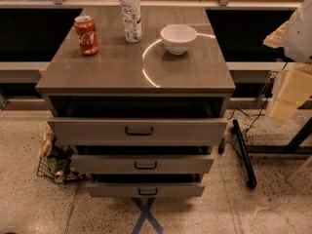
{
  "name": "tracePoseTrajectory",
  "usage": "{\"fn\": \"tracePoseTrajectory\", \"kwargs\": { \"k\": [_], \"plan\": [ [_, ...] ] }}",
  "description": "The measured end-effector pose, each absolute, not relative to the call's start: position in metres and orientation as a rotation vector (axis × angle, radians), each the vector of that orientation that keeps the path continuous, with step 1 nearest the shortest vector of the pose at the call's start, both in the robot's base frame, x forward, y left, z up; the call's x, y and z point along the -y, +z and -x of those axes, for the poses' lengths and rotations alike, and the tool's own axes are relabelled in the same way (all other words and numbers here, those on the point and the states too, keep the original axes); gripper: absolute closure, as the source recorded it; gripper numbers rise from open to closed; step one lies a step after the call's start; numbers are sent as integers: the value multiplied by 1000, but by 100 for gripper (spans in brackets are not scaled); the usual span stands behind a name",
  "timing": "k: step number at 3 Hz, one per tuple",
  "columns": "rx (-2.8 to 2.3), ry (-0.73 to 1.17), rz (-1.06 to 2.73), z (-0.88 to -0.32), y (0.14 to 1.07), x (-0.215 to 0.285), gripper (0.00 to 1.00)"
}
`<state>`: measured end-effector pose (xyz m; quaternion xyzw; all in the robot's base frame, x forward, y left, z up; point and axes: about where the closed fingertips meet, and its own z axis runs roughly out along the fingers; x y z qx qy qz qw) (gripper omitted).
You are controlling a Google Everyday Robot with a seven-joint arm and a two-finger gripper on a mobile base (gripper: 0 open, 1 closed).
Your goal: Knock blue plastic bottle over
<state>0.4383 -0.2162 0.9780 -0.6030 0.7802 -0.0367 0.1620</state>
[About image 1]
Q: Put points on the red coca-cola can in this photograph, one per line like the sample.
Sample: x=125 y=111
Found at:
x=87 y=35

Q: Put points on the blue tape cross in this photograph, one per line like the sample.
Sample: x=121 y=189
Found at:
x=146 y=214

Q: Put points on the clear plastic water bottle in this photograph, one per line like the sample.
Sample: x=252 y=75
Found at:
x=132 y=20

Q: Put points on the grey drawer cabinet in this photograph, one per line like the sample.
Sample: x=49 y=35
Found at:
x=140 y=81

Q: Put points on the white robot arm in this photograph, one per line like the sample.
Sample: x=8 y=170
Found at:
x=295 y=36

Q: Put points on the grey drawer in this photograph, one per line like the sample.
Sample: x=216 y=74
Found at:
x=142 y=164
x=145 y=189
x=138 y=132

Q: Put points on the middle grey drawer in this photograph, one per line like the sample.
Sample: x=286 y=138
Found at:
x=142 y=164

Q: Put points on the white ceramic bowl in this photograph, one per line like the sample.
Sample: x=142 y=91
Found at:
x=177 y=38

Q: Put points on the black stand leg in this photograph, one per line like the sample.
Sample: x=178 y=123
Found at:
x=248 y=165

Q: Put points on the wire basket with items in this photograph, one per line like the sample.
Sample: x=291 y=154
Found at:
x=55 y=160

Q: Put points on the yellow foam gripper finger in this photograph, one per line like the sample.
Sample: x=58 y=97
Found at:
x=294 y=89
x=276 y=38

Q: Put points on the top grey drawer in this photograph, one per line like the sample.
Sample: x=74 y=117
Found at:
x=138 y=132

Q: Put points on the bottom grey drawer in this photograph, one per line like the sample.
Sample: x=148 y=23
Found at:
x=145 y=189

